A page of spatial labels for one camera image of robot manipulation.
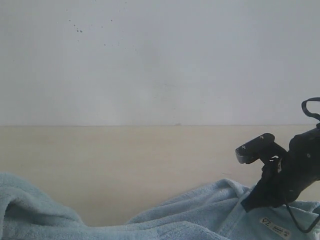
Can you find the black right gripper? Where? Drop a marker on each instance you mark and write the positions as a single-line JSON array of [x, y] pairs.
[[285, 179]]

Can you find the light blue fluffy towel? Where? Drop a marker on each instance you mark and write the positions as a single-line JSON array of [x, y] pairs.
[[210, 212]]

